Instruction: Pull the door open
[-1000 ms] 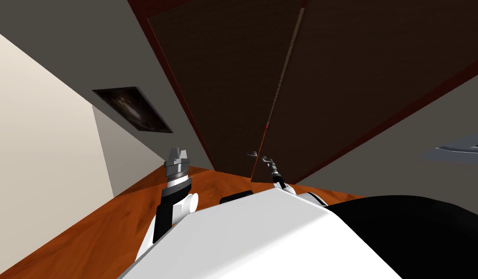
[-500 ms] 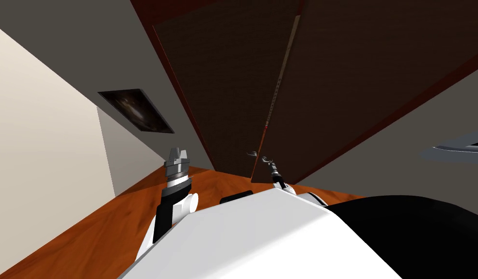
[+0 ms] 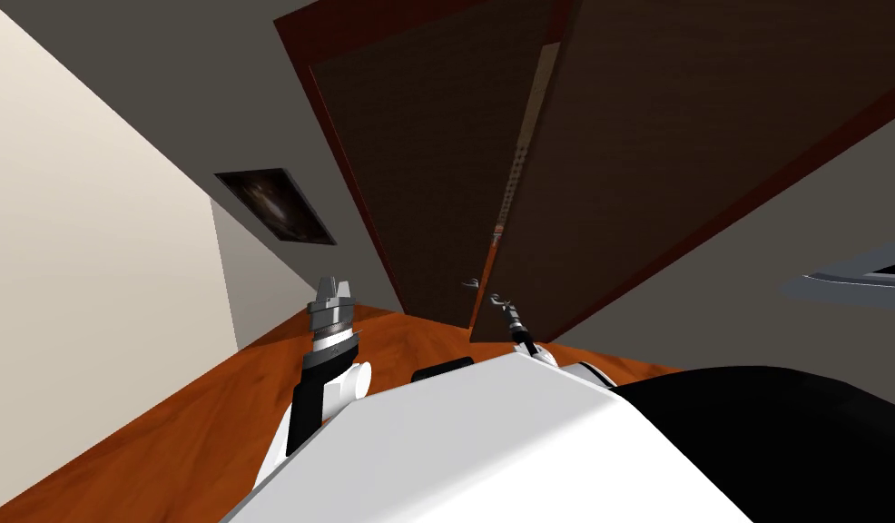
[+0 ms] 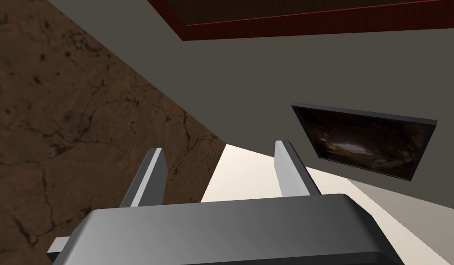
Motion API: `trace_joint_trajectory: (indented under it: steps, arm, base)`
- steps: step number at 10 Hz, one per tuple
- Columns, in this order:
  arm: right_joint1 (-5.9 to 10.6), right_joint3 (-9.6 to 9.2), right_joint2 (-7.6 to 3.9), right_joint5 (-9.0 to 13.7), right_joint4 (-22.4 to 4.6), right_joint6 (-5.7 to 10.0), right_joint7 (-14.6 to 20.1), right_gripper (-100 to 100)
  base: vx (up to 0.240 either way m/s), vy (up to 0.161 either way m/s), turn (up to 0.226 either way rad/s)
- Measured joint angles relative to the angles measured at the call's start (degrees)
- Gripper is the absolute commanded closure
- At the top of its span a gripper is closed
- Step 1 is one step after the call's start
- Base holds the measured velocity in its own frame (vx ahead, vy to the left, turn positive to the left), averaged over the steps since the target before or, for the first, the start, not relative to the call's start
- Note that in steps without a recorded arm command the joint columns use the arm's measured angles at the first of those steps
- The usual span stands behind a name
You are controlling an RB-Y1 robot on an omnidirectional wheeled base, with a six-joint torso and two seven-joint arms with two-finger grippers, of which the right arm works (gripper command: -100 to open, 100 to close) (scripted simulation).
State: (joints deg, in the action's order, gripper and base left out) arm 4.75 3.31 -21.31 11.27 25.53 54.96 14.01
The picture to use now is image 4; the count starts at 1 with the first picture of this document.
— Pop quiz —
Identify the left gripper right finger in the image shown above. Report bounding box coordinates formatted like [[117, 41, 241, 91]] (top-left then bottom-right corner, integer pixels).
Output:
[[274, 139, 322, 198]]

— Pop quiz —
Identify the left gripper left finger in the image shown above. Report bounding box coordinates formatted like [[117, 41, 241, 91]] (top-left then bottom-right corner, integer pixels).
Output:
[[119, 147, 169, 208]]

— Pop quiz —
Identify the dark framed wall picture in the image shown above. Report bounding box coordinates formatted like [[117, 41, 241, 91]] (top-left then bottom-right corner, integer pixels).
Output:
[[291, 103, 438, 182]]

